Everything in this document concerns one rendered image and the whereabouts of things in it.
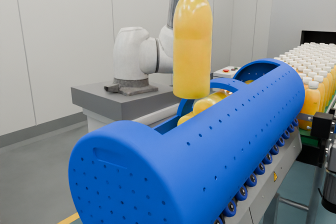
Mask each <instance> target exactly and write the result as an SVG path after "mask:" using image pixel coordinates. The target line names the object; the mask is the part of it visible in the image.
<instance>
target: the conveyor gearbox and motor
mask: <svg viewBox="0 0 336 224"><path fill-rule="evenodd" d="M325 157H327V159H326V162H327V163H326V164H325V165H324V169H325V170H326V175H325V181H324V186H323V191H322V193H323V194H322V193H321V191H320V188H318V191H319V194H320V196H321V198H322V199H321V204H322V206H323V207H324V208H325V209H326V210H328V211H329V212H331V213H334V214H336V138H335V139H334V140H333V142H332V143H330V145H329V148H326V152H325Z"/></svg>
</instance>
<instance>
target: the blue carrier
mask: <svg viewBox="0 0 336 224"><path fill-rule="evenodd" d="M248 80H254V81H253V82H251V83H250V84H246V83H244V82H246V81H248ZM210 88H218V89H224V90H227V91H230V92H232V93H233V94H231V95H229V96H227V97H226V98H224V99H222V100H221V101H219V102H217V103H216V104H214V105H212V106H211V107H209V108H207V109H205V110H204V111H202V112H200V113H199V114H197V115H195V116H194V117H192V118H190V119H189V120H187V121H185V122H183V123H182V124H180V125H178V121H179V119H180V118H181V117H183V116H185V115H186V114H188V113H190V112H192V111H193V108H194V106H193V103H194V101H195V99H184V98H182V100H181V102H180V104H179V106H178V109H177V114H176V115H175V116H174V117H172V118H170V119H168V120H166V121H164V122H162V123H160V124H159V125H157V126H155V127H153V128H151V127H149V126H147V125H145V124H142V123H139V122H136V121H130V120H120V121H115V122H112V123H110V124H108V125H105V126H103V127H101V128H98V129H96V130H94V131H92V132H89V133H87V134H86V135H84V136H83V137H81V138H80V139H79V140H78V142H77V143H76V144H75V146H74V147H73V149H72V152H71V154H70V158H69V163H68V181H69V188H70V192H71V196H72V199H73V203H74V205H75V208H76V210H77V213H78V215H79V217H80V219H81V221H82V223H83V224H213V223H214V222H215V220H216V219H217V218H218V217H219V215H220V214H221V213H222V211H223V210H224V209H225V208H226V206H227V205H228V204H229V202H230V201H231V200H232V199H233V197H234V196H235V195H236V193H237V192H238V191H239V190H240V188H241V187H242V186H243V184H244V183H245V182H246V181H247V179H248V178H249V177H250V175H251V174H252V173H253V172H254V170H255V169H256V168H257V166H258V165H259V164H260V163H261V161H262V160H263V159H264V157H265V156H266V155H267V154H268V152H269V151H270V150H271V148H272V147H273V146H274V145H275V143H276V142H277V141H278V139H279V138H280V137H281V136H282V134H283V133H284V132H285V130H286V129H287V128H288V127H289V125H290V124H291V123H292V121H293V120H294V119H295V118H296V116H297V115H298V114H299V112H300V111H301V109H302V107H303V105H304V101H305V87H304V84H303V81H302V79H301V77H300V76H299V74H298V73H297V72H296V71H295V70H294V69H293V68H292V67H291V66H290V65H288V64H287V63H285V62H283V61H281V60H278V59H273V58H262V59H258V60H255V61H252V62H250V63H248V64H246V65H244V66H243V67H241V68H240V69H239V70H238V71H237V72H236V74H235V75H234V76H233V78H215V79H211V80H210Z"/></svg>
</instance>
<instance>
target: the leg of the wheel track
mask: <svg viewBox="0 0 336 224"><path fill-rule="evenodd" d="M279 198H280V194H279V193H278V192H276V193H275V195H274V197H273V199H272V200H271V202H270V204H269V206H268V207H267V209H266V211H265V213H264V215H263V224H276V220H277V212H278V205H279Z"/></svg>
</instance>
